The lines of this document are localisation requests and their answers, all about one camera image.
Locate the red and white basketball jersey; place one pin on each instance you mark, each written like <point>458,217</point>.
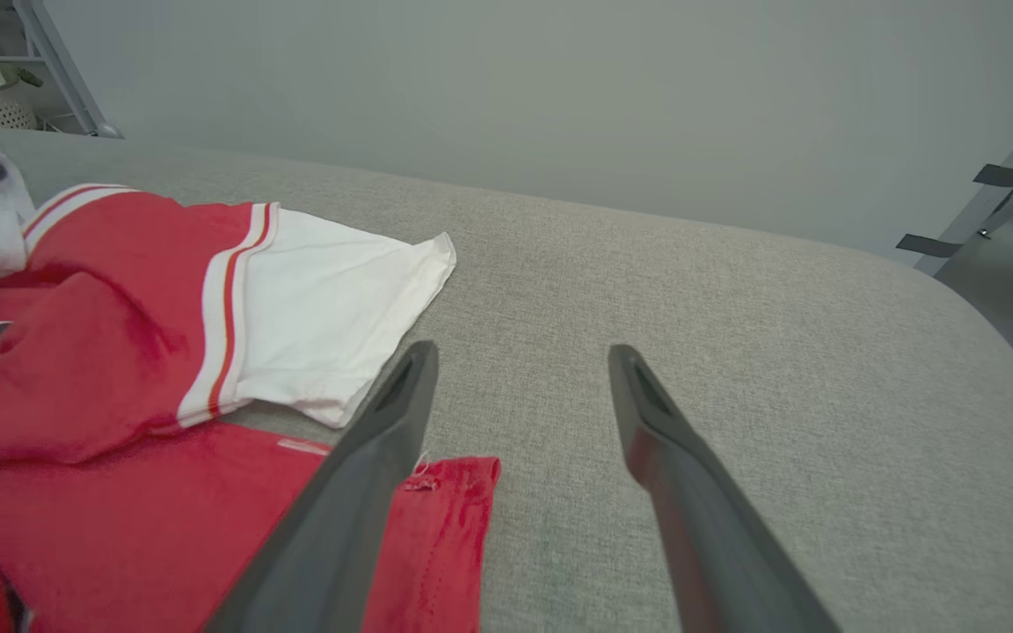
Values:
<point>120,369</point>

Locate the pale grey partition panel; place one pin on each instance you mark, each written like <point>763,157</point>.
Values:
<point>515,97</point>

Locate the white woven laundry basket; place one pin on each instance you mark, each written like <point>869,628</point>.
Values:
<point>1,110</point>

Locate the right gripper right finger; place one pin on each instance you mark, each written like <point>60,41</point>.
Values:
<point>717,545</point>

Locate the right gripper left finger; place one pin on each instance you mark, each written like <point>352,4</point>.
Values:
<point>339,519</point>

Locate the grey frame with black tape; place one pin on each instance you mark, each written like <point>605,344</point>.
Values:
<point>990,198</point>

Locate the grey metal partition foot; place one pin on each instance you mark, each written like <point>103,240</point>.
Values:
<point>67,79</point>

